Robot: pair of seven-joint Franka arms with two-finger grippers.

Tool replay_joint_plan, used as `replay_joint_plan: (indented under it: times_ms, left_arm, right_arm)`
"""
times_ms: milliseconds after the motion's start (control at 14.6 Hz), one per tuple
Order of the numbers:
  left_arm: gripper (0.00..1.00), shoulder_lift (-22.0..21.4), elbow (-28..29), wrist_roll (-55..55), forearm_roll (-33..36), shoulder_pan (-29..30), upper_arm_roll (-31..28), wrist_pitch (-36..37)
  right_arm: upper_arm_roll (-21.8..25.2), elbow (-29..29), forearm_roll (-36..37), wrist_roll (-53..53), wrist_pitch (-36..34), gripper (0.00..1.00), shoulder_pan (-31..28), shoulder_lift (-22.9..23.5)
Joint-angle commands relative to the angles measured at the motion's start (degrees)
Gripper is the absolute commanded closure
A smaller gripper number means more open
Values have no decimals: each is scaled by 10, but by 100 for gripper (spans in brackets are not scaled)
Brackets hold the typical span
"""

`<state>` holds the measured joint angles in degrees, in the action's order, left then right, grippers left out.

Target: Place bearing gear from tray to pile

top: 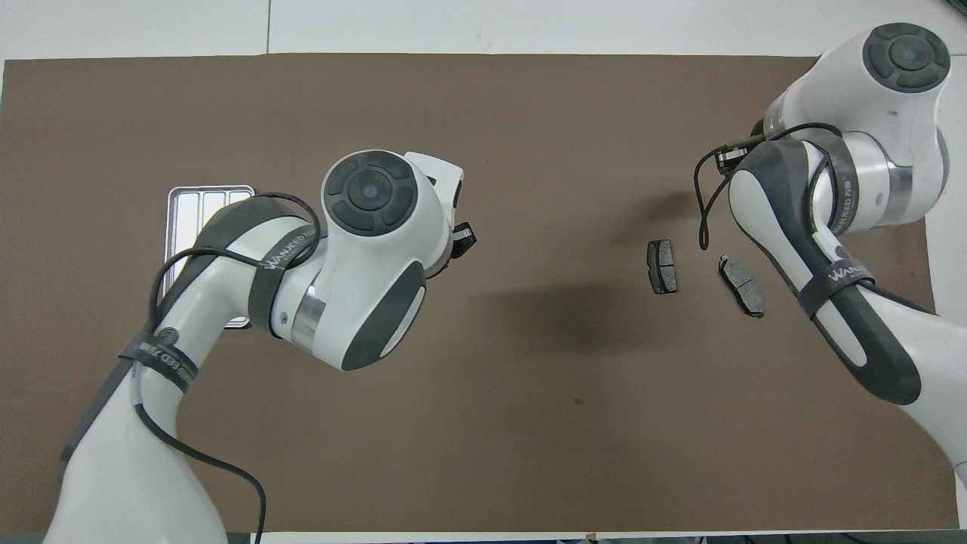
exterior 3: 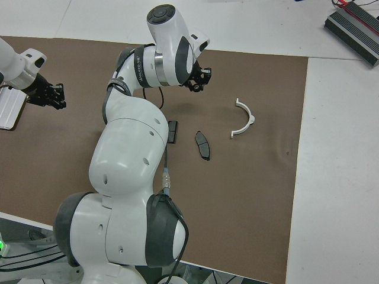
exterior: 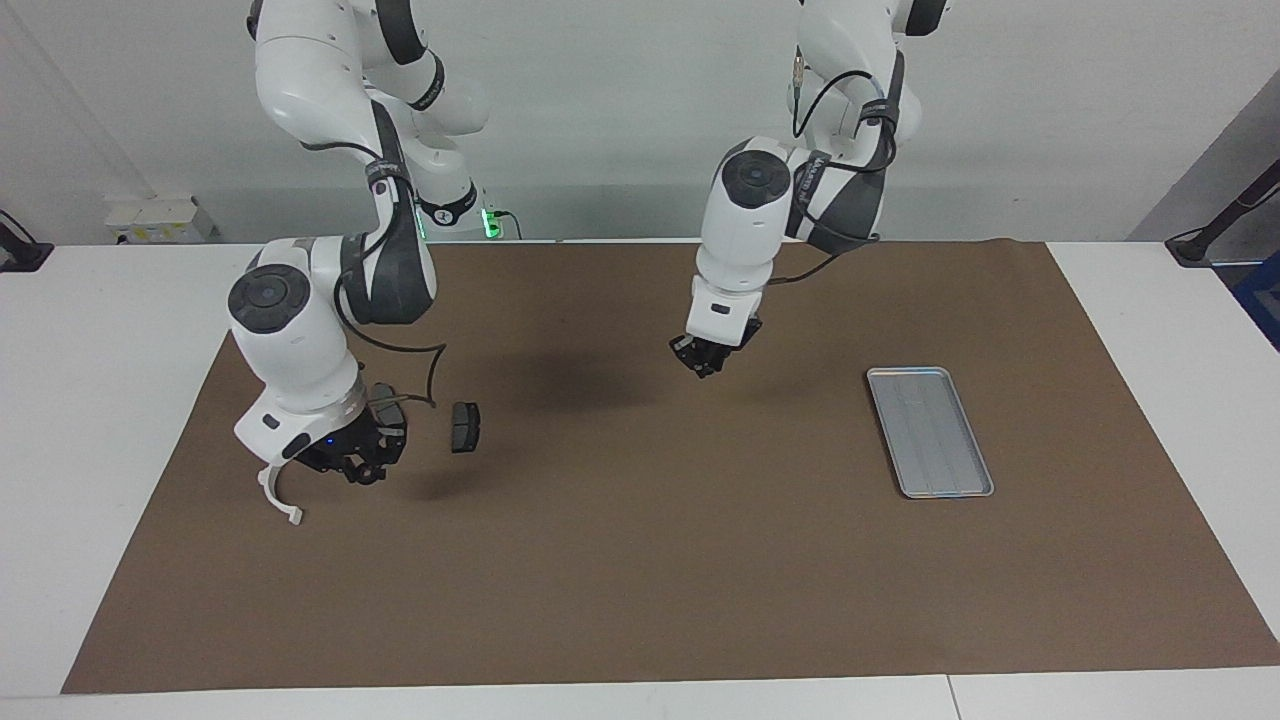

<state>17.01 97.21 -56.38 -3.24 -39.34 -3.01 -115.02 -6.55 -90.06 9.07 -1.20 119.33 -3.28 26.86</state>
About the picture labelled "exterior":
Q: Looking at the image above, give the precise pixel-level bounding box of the blue crate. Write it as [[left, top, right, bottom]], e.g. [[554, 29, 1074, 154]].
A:
[[1232, 250, 1280, 351]]

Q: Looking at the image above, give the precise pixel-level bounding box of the black stand foot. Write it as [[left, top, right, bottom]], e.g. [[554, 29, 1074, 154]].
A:
[[0, 210, 53, 273]]

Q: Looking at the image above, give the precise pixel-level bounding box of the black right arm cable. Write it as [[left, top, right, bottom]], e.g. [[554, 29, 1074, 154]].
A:
[[335, 270, 448, 411]]

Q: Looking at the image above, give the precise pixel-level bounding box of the silver metal tray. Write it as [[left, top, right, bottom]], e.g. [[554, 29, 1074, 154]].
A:
[[865, 366, 996, 500]]

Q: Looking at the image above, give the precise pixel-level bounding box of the brown table mat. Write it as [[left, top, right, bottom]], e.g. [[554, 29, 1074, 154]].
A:
[[60, 240, 1280, 696]]

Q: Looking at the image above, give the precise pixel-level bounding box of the white curved plastic bracket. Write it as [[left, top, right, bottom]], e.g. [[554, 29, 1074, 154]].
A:
[[256, 462, 305, 528]]

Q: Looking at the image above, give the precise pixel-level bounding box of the white box with labels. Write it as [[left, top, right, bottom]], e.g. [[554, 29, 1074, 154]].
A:
[[105, 195, 216, 245]]

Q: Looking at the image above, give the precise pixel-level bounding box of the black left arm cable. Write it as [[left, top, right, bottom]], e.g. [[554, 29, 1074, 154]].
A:
[[765, 55, 901, 288]]

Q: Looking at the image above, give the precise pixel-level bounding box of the black slanted stand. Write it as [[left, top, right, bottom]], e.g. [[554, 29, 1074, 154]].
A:
[[1165, 160, 1280, 267]]

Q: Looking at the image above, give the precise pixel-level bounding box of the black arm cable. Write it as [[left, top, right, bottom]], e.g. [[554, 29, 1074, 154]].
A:
[[335, 270, 448, 411], [765, 55, 901, 288]]

